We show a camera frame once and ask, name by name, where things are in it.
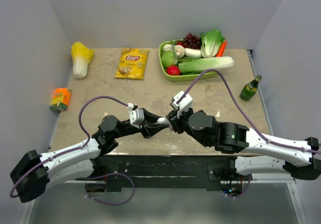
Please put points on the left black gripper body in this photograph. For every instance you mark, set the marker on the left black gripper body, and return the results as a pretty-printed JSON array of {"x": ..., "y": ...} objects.
[{"x": 144, "y": 129}]

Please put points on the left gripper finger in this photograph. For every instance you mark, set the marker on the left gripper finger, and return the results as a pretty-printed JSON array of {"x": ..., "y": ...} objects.
[
  {"x": 150, "y": 116},
  {"x": 155, "y": 128}
]

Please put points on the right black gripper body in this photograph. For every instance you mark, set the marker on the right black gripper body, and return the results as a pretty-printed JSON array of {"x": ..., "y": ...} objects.
[{"x": 180, "y": 124}]

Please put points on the white earbud charging case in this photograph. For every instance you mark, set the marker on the white earbud charging case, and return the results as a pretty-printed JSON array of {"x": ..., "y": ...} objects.
[{"x": 163, "y": 121}]

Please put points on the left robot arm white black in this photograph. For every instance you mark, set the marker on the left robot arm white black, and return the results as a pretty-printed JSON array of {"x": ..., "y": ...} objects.
[{"x": 36, "y": 172}]

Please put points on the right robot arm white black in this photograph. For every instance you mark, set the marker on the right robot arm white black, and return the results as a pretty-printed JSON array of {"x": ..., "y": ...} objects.
[{"x": 272, "y": 154}]

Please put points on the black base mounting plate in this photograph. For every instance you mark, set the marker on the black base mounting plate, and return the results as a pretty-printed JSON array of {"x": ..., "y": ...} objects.
[{"x": 143, "y": 171}]

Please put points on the green plastic basket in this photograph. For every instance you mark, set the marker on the green plastic basket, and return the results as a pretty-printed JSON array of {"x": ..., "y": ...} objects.
[{"x": 181, "y": 77}]

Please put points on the yellow Lays chips bag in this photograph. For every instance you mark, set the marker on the yellow Lays chips bag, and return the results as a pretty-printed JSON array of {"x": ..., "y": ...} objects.
[{"x": 132, "y": 63}]

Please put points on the round green cabbage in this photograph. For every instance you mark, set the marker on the round green cabbage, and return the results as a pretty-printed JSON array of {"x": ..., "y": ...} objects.
[{"x": 168, "y": 59}]

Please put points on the long green white cabbage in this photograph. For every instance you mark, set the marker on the long green white cabbage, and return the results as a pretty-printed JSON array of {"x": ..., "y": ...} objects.
[{"x": 200, "y": 65}]

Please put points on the white mushroom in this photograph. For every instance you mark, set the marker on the white mushroom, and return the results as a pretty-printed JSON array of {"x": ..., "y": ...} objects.
[{"x": 178, "y": 49}]

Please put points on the white radish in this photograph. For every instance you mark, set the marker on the white radish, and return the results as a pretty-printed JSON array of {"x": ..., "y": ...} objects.
[{"x": 193, "y": 53}]

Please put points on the green Perrier bottle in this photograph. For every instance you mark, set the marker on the green Perrier bottle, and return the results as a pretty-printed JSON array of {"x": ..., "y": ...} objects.
[{"x": 250, "y": 89}]

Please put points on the orange carrot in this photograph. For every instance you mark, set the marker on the orange carrot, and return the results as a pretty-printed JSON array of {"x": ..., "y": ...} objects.
[{"x": 222, "y": 49}]

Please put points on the dark red grape bunch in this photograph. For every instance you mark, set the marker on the dark red grape bunch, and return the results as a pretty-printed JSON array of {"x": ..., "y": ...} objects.
[{"x": 192, "y": 41}]

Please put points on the orange juice carton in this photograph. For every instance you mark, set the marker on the orange juice carton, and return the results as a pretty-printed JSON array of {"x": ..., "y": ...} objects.
[{"x": 60, "y": 99}]

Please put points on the yellow napa cabbage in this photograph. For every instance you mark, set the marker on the yellow napa cabbage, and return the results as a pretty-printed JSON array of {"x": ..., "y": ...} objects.
[{"x": 81, "y": 57}]

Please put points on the green lettuce head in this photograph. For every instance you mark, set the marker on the green lettuce head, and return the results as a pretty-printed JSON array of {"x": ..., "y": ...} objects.
[{"x": 211, "y": 43}]

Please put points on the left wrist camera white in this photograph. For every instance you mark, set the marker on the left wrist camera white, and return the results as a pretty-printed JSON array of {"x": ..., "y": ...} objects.
[{"x": 136, "y": 115}]

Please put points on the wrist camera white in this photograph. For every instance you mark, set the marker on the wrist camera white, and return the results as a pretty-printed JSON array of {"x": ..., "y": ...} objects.
[
  {"x": 181, "y": 103},
  {"x": 136, "y": 115}
]

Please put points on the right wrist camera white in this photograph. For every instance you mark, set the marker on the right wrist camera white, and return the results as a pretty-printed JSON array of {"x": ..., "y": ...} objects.
[{"x": 181, "y": 103}]

